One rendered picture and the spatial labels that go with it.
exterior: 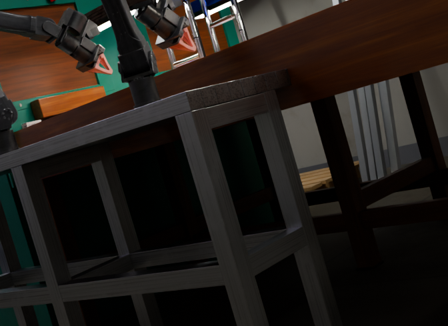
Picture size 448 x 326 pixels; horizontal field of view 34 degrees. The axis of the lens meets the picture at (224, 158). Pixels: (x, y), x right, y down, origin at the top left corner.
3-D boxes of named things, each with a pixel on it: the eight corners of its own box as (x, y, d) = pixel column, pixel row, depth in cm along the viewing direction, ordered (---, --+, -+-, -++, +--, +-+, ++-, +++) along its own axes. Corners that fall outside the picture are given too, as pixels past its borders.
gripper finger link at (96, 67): (106, 67, 243) (83, 52, 238) (119, 62, 238) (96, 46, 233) (100, 85, 240) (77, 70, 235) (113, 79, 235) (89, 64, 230)
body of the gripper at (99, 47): (86, 55, 239) (67, 43, 235) (104, 47, 231) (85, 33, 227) (80, 71, 236) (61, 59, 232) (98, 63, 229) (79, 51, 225)
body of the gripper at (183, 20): (165, 30, 209) (145, 15, 205) (189, 19, 202) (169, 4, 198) (159, 49, 206) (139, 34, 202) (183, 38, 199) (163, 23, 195)
